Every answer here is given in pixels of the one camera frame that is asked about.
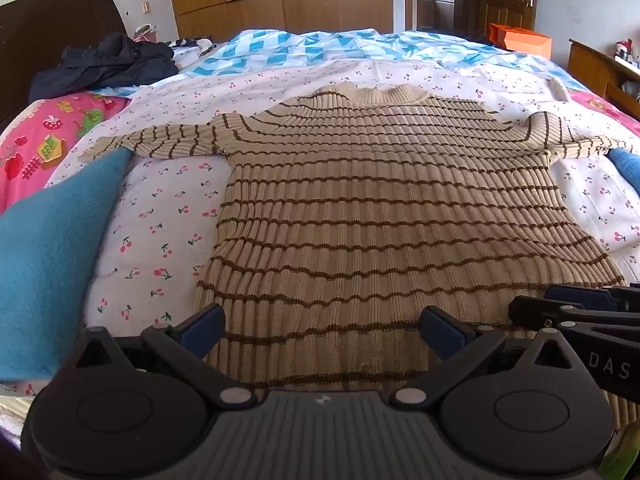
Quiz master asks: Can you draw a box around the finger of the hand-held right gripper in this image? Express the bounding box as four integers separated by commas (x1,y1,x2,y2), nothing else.
510,296,588,333
545,284,640,311

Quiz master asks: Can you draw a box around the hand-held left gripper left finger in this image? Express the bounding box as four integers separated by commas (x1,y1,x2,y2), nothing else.
75,304,258,408

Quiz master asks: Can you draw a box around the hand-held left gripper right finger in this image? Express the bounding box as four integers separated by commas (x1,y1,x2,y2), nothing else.
390,305,583,408

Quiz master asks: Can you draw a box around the beige striped knit sweater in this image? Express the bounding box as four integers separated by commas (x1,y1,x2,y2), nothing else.
77,85,640,433

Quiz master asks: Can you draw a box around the white cherry print blanket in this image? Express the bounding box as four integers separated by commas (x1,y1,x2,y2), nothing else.
0,57,640,401

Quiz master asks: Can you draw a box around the blue fleece cloth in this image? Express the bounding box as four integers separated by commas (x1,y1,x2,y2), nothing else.
0,149,133,383
607,147,640,188

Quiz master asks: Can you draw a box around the orange bag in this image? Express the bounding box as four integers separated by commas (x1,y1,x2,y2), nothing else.
489,23,553,58

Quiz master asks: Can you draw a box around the black white striped cloth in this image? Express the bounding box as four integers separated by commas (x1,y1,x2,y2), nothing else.
167,37,216,56

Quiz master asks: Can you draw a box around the dark jacket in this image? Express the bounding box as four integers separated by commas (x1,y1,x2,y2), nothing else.
28,32,180,103

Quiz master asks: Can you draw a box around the blue white checkered quilt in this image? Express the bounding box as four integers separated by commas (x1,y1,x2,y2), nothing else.
170,27,591,91

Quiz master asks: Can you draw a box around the dark wooden headboard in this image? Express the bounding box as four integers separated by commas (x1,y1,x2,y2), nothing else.
0,0,128,126

